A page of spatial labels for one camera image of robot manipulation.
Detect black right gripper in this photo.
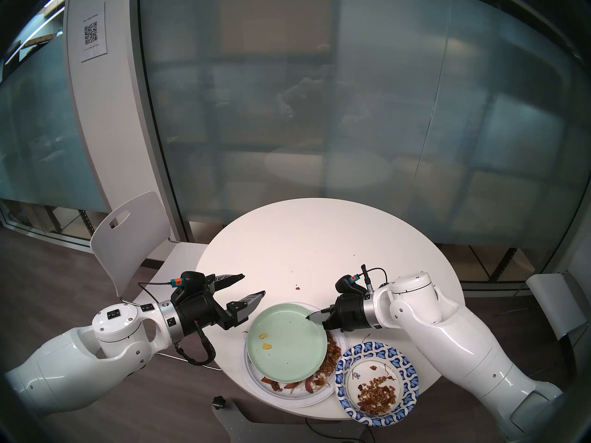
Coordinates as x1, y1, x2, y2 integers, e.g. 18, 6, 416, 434
307, 293, 366, 332

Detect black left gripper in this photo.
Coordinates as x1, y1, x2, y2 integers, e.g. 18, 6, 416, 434
171, 274, 267, 341

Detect light green plate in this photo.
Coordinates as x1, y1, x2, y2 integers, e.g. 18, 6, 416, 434
246, 302, 329, 383

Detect blue patterned paper plate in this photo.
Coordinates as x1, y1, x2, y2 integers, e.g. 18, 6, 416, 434
335, 341, 419, 426

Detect large white paper plate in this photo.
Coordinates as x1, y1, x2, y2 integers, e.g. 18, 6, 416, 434
244, 301, 348, 408

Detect brown vegetable and granola scraps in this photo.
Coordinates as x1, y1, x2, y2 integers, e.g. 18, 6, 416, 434
252, 329, 342, 393

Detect white plastic chair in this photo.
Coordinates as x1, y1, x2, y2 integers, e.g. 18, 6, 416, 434
90, 191, 222, 371
526, 272, 589, 342

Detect paper sign with QR code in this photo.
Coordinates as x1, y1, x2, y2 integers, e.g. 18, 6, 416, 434
79, 3, 108, 63

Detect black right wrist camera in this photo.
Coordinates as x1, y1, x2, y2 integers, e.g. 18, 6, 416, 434
335, 274, 365, 296

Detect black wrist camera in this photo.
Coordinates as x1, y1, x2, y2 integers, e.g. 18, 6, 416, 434
335, 274, 365, 296
169, 271, 207, 293

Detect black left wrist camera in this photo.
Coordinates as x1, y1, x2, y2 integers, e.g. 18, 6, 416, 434
169, 271, 207, 293

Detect black right camera cable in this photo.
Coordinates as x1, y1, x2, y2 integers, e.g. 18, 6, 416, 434
360, 263, 388, 290

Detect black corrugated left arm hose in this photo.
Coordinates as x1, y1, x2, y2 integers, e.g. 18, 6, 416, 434
175, 324, 216, 367

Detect thin black left camera cable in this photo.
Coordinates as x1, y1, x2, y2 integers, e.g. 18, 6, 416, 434
139, 281, 170, 304

